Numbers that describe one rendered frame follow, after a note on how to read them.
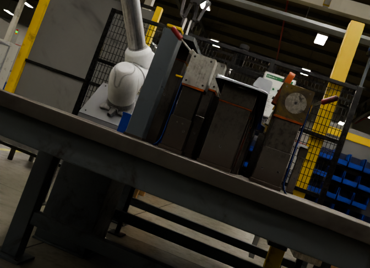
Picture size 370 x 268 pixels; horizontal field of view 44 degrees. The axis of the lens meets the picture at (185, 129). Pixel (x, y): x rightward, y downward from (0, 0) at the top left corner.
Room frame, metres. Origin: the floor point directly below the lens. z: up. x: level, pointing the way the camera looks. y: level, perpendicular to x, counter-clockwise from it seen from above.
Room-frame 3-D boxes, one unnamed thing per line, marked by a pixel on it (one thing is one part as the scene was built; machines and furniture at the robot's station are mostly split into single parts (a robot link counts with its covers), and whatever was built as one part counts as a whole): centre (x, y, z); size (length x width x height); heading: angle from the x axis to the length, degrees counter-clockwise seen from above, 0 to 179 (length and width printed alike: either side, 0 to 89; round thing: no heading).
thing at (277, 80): (3.19, -0.50, 1.30); 0.23 x 0.02 x 0.31; 81
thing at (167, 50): (1.77, 0.17, 0.92); 0.08 x 0.08 x 0.44; 81
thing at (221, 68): (1.90, -0.01, 0.90); 0.13 x 0.08 x 0.41; 81
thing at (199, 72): (1.65, 0.03, 0.88); 0.12 x 0.07 x 0.36; 81
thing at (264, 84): (2.92, -0.37, 1.17); 0.12 x 0.01 x 0.34; 81
